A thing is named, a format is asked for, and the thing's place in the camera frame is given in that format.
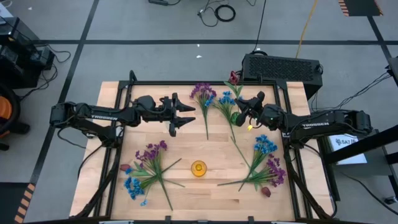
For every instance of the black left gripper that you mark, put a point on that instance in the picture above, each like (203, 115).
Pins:
(163, 113)

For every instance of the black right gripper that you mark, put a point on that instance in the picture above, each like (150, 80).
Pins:
(256, 110)

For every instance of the red artificial tulip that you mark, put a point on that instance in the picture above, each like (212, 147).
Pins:
(125, 167)
(234, 77)
(266, 191)

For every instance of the green grass sprig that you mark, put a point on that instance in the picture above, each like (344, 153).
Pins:
(264, 146)

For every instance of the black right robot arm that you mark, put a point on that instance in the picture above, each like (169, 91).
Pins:
(320, 124)

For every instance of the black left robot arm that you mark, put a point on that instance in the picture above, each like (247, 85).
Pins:
(102, 116)

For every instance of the green glass vase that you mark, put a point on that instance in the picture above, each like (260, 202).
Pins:
(234, 119)

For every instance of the yellow glass vase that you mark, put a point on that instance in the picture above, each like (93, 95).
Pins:
(199, 169)

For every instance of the black computer case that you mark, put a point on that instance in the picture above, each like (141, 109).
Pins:
(280, 71)

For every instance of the white paper sheet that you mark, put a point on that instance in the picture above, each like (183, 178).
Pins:
(346, 146)

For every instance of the black metal beam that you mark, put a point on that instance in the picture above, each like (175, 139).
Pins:
(363, 145)

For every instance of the hazard striped floor mat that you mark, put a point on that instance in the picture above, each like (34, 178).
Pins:
(360, 7)
(18, 202)

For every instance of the black equipment cart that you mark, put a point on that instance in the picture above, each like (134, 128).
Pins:
(18, 53)

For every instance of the orange black shop vacuum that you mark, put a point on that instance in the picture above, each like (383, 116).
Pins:
(4, 110)

